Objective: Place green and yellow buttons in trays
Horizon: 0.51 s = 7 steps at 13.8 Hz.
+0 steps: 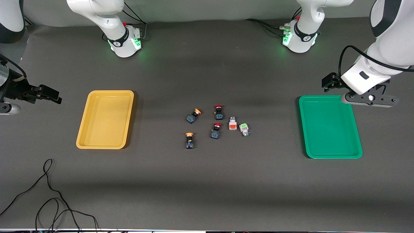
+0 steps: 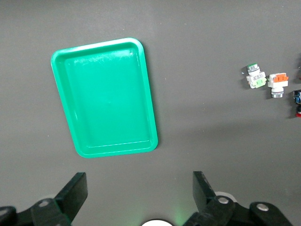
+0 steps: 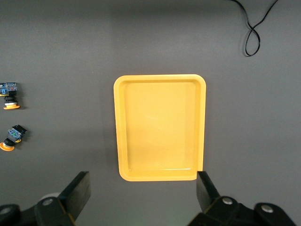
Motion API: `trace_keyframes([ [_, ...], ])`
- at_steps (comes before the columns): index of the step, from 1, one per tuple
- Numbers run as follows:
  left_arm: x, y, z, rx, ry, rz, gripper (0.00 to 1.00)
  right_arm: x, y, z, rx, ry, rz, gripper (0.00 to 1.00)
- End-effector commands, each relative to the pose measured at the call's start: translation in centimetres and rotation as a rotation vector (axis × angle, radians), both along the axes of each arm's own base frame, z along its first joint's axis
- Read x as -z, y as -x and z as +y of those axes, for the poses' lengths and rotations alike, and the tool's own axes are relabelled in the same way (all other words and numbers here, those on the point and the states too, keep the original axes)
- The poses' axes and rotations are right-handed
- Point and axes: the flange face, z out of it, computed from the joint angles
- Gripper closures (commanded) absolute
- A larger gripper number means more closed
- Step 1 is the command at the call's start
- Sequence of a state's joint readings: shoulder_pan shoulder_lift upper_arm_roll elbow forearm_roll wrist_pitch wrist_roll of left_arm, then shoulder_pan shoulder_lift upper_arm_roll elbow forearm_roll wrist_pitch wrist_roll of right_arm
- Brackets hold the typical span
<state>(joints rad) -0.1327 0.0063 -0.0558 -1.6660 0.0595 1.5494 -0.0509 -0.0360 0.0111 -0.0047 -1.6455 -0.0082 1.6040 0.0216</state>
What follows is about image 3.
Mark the yellow push button green terminal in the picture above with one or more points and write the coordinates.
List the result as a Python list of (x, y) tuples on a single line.
[(13, 137)]

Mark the yellow push button blue terminal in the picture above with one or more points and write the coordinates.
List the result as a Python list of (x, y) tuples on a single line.
[(10, 94)]

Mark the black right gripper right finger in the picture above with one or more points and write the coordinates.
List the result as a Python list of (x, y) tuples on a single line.
[(207, 193)]

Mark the yellow plastic tray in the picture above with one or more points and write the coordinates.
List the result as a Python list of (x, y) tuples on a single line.
[(160, 127)]

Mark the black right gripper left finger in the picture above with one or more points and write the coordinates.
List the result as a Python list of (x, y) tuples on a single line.
[(75, 195)]

